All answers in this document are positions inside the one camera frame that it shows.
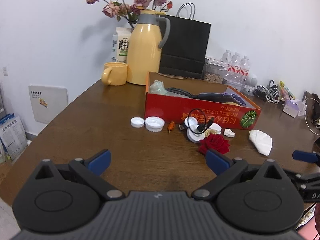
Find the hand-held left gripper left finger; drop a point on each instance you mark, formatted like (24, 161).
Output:
(101, 161)

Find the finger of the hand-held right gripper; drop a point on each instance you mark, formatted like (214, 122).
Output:
(305, 156)
(303, 177)

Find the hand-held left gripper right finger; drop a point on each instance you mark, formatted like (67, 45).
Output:
(217, 161)

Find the red rose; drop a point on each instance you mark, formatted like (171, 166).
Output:
(215, 143)

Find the white cloth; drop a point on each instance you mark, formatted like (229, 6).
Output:
(261, 141)

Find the small white bottle cap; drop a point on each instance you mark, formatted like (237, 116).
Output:
(137, 122)

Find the yellow plush toy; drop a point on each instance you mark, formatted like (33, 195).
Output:
(231, 103)

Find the black zipper case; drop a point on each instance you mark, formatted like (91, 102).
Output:
(210, 96)

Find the ridged white jar lid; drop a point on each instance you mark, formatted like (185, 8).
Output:
(154, 123)

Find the purple cloth pouch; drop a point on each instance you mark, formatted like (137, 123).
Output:
(236, 98)

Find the red cardboard box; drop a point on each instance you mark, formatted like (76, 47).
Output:
(175, 107)

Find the small yellow packet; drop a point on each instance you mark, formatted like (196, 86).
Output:
(209, 133)

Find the white round cap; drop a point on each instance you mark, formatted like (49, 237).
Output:
(195, 137)
(192, 122)

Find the white scalloped lid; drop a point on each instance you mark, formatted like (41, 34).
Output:
(215, 127)

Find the purple tissue pack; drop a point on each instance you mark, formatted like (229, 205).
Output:
(290, 107)

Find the orange dried flower bud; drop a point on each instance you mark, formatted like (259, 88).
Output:
(171, 126)

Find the colourful snack packet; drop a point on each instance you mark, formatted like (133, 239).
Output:
(286, 92)

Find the small black device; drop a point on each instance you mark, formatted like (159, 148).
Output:
(271, 83)

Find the clear seed container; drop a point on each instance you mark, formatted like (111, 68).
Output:
(212, 76)

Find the white robot toy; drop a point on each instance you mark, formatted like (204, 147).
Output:
(252, 81)

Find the yellow mug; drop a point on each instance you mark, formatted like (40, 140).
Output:
(117, 73)

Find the stack of printed leaflets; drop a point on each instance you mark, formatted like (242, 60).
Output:
(12, 135)

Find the clear water bottle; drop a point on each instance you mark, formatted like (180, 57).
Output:
(245, 67)
(235, 65)
(227, 57)

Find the yellow thermos jug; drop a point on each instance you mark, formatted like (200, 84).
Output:
(143, 55)

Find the white milk carton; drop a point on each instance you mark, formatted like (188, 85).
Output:
(121, 47)

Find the black paper bag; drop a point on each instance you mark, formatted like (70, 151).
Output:
(185, 45)

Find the white wall panel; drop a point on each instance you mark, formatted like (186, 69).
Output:
(50, 105)

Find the white wall outlet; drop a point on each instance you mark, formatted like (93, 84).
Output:
(5, 71)

